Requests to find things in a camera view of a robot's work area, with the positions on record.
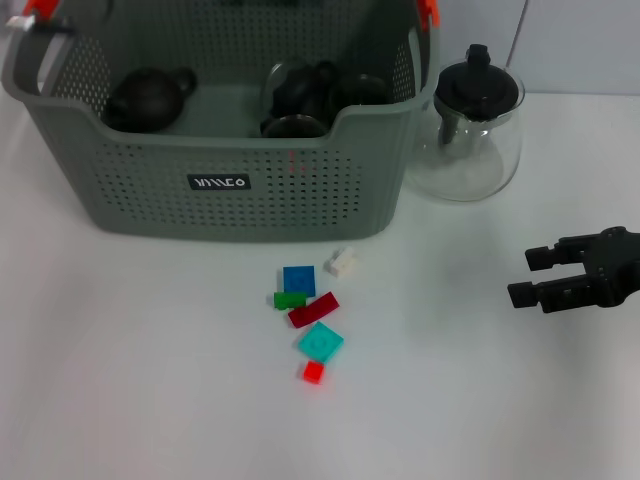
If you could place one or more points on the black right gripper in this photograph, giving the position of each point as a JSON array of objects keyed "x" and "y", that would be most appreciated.
[{"x": 617, "y": 270}]

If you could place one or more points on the dark red long brick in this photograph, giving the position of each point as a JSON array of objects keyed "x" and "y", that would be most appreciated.
[{"x": 315, "y": 310}]

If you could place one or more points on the white toy brick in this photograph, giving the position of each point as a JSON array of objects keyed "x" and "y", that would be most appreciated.
[{"x": 340, "y": 261}]

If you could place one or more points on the black clay teapot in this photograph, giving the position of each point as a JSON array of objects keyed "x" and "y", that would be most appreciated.
[{"x": 145, "y": 97}]

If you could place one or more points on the black glass teapot lid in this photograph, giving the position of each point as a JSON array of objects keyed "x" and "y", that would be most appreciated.
[{"x": 475, "y": 85}]

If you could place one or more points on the small red toy brick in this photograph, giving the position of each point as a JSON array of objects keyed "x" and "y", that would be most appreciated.
[{"x": 314, "y": 373}]

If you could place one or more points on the green toy brick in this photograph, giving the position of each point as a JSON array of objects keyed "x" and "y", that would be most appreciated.
[{"x": 290, "y": 301}]

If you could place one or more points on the teal square brick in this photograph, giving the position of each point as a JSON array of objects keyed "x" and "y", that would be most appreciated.
[{"x": 321, "y": 342}]

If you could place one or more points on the clear glass teapot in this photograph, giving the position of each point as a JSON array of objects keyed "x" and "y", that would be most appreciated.
[{"x": 460, "y": 170}]

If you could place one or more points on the blue square flat brick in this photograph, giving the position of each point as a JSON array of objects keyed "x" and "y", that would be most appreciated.
[{"x": 300, "y": 277}]

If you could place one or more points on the grey-green perforated storage bin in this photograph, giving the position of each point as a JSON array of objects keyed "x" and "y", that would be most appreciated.
[{"x": 300, "y": 200}]

